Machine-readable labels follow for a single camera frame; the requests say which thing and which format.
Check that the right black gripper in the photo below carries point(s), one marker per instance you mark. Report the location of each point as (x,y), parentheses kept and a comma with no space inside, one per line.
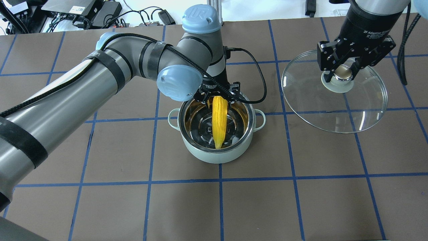
(367,26)

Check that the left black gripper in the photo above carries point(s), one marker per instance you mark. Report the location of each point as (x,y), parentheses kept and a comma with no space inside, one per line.
(212,86)

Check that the yellow corn cob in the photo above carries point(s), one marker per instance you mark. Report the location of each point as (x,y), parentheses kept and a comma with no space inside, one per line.
(219,120)

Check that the glass pot lid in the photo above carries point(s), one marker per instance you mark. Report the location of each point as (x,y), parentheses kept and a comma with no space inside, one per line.
(338,110)

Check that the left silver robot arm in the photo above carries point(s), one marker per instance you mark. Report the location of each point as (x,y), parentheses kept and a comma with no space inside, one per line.
(194,69)

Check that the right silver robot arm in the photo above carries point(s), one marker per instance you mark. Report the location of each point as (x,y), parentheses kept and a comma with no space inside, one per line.
(379,15)

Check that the pale green electric pot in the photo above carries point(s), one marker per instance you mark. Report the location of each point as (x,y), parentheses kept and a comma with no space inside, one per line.
(194,122)

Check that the black power adapter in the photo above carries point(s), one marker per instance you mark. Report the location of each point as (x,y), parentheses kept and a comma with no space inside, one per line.
(109,10)

